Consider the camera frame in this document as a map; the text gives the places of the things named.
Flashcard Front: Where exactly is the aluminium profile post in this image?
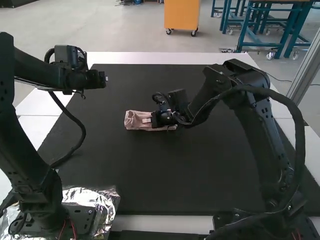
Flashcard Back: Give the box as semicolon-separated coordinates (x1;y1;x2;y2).
287;32;320;106

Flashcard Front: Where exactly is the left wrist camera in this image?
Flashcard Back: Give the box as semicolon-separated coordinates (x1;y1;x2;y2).
53;44;79;70

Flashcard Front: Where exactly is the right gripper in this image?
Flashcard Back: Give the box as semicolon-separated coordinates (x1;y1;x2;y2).
142;109;179;132

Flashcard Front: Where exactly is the pale towel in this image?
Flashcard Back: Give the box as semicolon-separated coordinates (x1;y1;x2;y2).
124;109;177;133

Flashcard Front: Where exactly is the yellow wheeled cabinet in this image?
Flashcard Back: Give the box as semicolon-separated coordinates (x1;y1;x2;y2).
163;0;201;37

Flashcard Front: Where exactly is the blue wheeled metal frame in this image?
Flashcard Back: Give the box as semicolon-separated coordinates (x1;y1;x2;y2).
236;0;313;61
211;0;251;35

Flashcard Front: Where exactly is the silver foil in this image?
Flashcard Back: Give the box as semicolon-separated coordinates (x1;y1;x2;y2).
0;205;26;240
60;184;121;238

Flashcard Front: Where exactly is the black mat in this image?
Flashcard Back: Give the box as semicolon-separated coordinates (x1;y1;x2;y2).
36;63;312;216

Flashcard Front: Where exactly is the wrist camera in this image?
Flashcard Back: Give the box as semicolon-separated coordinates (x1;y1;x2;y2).
53;44;79;70
167;88;188;111

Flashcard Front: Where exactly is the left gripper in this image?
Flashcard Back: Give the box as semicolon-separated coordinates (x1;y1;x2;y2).
85;69;108;89

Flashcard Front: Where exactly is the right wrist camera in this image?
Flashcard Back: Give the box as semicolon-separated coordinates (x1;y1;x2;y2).
167;88;188;111

